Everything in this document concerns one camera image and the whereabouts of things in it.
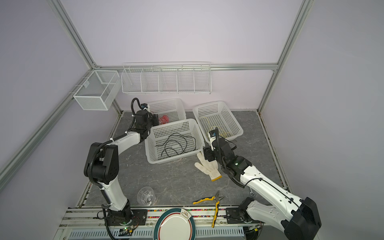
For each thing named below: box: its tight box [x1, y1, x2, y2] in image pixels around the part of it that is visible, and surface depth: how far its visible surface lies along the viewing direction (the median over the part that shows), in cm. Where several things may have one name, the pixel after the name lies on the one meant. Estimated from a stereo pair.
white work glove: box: [194, 152, 223, 182], surface depth 91 cm
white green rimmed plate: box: [153, 207, 197, 240], surface depth 73 cm
